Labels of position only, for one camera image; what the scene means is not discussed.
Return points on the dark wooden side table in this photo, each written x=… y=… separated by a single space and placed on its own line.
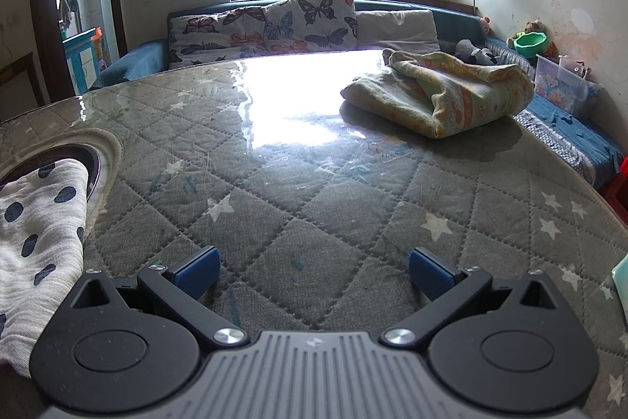
x=19 y=80

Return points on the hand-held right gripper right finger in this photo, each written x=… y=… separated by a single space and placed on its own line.
x=431 y=274

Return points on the green plastic bowl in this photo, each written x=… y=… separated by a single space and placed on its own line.
x=531 y=43

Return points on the white polka dot cloth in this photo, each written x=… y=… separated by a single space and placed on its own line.
x=39 y=222

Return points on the long butterfly print cushion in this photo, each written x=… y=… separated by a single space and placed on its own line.
x=211 y=36

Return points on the pink plush toy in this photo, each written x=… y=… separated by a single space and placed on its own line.
x=486 y=26

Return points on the grey plush toy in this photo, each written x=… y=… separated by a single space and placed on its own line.
x=471 y=52

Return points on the red plastic crate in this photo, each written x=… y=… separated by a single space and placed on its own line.
x=617 y=183

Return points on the plain white cushion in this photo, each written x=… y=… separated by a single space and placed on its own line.
x=392 y=29

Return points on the blue sofa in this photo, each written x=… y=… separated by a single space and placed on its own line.
x=142 y=55

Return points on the pale green sheet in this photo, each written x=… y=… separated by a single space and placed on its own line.
x=622 y=286

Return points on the blue and white cabinet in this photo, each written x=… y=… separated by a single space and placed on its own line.
x=78 y=55

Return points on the dark wooden door frame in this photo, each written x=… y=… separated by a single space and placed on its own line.
x=41 y=6

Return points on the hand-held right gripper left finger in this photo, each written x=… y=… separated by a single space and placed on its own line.
x=198 y=274

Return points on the clear plastic storage box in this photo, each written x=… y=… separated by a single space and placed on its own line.
x=564 y=85

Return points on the grey star quilted table cover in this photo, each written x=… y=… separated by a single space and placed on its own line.
x=314 y=203

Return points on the square butterfly print cushion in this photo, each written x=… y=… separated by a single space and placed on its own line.
x=314 y=21

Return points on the folded yellow printed blanket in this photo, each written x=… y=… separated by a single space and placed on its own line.
x=441 y=95

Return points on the hanging clothes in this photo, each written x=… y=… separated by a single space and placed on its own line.
x=68 y=2

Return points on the brown plush toy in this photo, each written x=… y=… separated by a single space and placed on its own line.
x=533 y=26

